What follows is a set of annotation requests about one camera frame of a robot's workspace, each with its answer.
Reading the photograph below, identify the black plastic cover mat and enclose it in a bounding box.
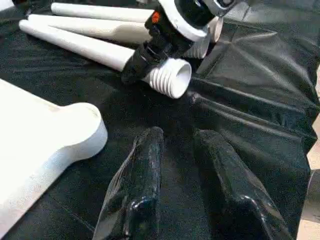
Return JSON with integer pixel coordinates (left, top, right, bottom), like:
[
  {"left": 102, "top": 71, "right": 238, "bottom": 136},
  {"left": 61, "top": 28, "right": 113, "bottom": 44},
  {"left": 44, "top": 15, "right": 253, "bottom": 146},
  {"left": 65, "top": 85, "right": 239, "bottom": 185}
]
[{"left": 0, "top": 0, "right": 320, "bottom": 240}]

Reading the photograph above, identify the white plastic table leg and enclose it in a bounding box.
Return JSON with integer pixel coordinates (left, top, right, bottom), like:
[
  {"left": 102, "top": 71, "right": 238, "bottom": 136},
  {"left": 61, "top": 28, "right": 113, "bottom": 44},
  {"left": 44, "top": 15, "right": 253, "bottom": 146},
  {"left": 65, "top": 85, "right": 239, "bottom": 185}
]
[
  {"left": 50, "top": 2, "right": 225, "bottom": 44},
  {"left": 18, "top": 19, "right": 193, "bottom": 100},
  {"left": 26, "top": 13, "right": 210, "bottom": 60}
]

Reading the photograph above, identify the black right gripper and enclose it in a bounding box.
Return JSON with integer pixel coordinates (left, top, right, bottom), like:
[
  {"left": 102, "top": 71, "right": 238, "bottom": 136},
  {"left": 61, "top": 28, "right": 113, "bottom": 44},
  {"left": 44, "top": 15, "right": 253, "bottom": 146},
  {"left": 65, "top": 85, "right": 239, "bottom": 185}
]
[{"left": 121, "top": 8, "right": 200, "bottom": 85}]

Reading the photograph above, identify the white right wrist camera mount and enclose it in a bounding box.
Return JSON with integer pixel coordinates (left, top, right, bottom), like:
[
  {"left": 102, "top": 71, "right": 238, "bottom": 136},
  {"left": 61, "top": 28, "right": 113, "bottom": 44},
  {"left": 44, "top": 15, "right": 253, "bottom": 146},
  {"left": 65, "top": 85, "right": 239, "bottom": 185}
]
[{"left": 158, "top": 0, "right": 209, "bottom": 41}]

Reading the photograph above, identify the white plastic table top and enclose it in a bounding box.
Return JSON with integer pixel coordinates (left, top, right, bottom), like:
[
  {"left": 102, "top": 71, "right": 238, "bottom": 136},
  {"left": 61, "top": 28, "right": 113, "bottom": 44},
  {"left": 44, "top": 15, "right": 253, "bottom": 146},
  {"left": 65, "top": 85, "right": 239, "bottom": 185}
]
[{"left": 0, "top": 78, "right": 109, "bottom": 226}]

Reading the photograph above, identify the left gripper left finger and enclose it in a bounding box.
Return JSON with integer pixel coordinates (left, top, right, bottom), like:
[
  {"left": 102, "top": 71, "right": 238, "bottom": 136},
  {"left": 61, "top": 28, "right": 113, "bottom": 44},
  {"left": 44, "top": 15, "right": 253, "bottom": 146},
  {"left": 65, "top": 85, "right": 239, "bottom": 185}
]
[{"left": 94, "top": 126, "right": 165, "bottom": 240}]

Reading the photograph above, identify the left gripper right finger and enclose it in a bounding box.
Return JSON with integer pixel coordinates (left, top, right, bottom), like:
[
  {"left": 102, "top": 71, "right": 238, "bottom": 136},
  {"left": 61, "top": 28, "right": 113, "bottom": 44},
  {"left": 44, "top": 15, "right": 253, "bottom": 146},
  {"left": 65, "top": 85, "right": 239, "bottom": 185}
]
[{"left": 193, "top": 129, "right": 294, "bottom": 240}]

